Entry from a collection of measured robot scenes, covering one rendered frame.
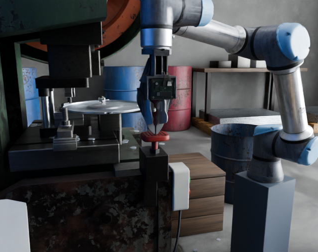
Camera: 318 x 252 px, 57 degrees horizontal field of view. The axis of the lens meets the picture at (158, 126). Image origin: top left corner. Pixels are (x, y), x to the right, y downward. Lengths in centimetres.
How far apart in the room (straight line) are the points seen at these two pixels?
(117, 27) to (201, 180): 88
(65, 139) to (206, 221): 109
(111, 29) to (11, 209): 86
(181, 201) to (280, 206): 57
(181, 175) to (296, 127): 48
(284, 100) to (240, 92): 395
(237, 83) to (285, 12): 138
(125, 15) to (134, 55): 302
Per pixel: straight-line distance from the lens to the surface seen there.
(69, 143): 83
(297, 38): 102
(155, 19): 69
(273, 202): 132
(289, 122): 114
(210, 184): 163
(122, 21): 140
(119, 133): 103
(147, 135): 74
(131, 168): 84
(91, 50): 98
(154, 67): 66
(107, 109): 100
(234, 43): 104
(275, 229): 140
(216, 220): 175
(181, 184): 89
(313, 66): 583
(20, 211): 89
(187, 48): 462
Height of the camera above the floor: 94
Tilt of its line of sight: 12 degrees down
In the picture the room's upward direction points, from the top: straight up
